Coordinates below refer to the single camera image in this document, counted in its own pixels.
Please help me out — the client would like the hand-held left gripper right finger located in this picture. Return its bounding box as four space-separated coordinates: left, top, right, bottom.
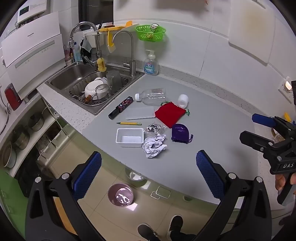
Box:
193 150 272 241

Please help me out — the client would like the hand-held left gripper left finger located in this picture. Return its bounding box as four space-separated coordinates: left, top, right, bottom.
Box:
25 151 109 241

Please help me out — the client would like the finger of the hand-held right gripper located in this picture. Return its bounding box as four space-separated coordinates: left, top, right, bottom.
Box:
252 113 296 142
239 130 296 161

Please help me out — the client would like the pink trash bin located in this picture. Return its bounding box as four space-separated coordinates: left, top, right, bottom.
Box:
107 183 134 207

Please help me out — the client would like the white plastic tray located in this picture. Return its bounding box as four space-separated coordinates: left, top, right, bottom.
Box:
115 128 145 148

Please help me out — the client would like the aluminium foil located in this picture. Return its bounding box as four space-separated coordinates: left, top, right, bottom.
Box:
146 123 168 138

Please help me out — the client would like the red drawstring pouch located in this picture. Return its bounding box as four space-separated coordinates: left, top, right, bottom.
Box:
154 101 191 128

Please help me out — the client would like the black butterfly print box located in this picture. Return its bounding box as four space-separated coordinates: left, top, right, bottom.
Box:
108 97 134 120

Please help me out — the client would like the person's right hand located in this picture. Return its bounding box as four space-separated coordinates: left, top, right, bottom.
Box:
275 173 296 195

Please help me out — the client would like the white storage bin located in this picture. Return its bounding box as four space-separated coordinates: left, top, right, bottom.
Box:
45 133 63 151
54 120 75 141
36 145 55 166

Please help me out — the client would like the black and white shoe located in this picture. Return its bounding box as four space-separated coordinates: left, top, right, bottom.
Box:
166 214 184 235
137 223 160 241

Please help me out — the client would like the crumpled white paper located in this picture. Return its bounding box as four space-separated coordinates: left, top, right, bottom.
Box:
142 135 167 159

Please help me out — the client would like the person's right leg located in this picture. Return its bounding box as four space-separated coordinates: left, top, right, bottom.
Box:
167 233 197 241

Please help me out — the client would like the steel pot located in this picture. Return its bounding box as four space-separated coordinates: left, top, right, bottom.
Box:
10 125 31 151
28 112 45 132

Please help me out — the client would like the small white cup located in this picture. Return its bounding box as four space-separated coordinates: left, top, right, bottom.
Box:
177 94 189 108

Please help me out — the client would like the green tall cabinet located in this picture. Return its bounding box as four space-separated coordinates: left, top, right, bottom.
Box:
0 169 31 241

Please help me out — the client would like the translucent plastic sheet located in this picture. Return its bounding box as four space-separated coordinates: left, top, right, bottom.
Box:
126 105 156 120

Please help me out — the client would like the pale blue basin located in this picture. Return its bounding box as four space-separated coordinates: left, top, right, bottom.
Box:
1 142 17 169

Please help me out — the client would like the white plate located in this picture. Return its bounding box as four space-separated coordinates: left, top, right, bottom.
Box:
84 81 102 98

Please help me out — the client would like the clear plastic bottle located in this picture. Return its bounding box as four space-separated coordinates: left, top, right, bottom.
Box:
135 87 167 106

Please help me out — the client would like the clear plastic container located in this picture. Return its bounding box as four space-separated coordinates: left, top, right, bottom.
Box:
106 70 122 88

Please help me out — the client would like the stainless steel sink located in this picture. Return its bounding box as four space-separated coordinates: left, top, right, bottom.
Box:
45 62 145 115

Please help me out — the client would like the yellow sponge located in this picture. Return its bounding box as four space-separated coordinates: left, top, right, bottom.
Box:
97 57 107 72

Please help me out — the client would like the pink cup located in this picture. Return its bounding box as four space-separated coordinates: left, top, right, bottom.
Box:
64 45 73 67

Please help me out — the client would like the clear hand soap bottle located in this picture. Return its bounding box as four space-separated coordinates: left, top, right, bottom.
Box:
144 49 159 76

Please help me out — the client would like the steel gooseneck faucet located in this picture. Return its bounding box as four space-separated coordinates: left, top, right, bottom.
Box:
112 31 137 76

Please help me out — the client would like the dark cloth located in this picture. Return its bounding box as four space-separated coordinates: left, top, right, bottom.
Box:
81 36 93 53

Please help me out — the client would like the white countertop dishwasher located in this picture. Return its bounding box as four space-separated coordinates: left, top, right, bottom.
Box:
1 11 67 100

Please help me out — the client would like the green plastic basket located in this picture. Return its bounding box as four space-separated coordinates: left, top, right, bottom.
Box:
135 24 167 42

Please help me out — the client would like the chrome pull-down faucet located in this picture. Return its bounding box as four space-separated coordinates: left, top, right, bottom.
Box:
68 22 102 67

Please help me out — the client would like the white wall socket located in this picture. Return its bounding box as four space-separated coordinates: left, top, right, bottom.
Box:
278 76 295 104

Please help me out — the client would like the purple drawstring pouch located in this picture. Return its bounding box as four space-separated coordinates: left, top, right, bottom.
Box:
171 123 193 143

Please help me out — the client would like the wire dish rack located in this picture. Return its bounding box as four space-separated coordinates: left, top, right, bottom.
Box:
69 72 130 106

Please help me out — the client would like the glass teapot brown handle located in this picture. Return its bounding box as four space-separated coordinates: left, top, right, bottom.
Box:
83 84 110 104

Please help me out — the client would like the white wall shelf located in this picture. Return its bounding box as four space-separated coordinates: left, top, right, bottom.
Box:
83 23 140 37

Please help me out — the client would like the white wall water heater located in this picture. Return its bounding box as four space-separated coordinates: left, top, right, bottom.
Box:
17 0 50 24

